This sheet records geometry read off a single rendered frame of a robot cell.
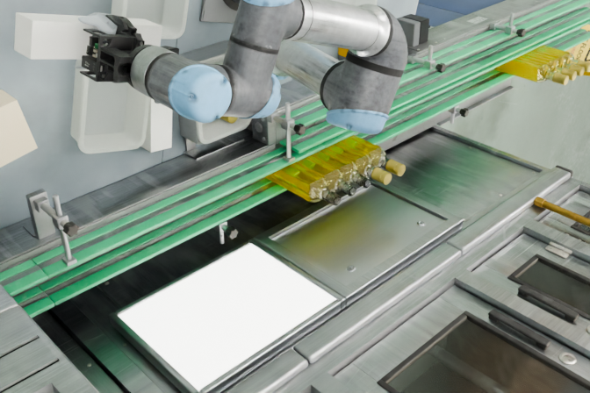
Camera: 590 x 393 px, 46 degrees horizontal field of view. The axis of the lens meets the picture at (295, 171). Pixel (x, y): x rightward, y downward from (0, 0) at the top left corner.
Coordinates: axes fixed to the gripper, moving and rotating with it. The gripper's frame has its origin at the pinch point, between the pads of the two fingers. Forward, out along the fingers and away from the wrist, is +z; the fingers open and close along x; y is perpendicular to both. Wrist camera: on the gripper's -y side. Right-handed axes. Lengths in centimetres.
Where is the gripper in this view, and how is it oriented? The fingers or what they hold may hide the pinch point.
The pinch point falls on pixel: (95, 39)
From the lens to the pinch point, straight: 124.7
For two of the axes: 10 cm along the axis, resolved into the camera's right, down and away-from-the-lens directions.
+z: -6.9, -3.5, 6.4
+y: -7.1, 1.1, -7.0
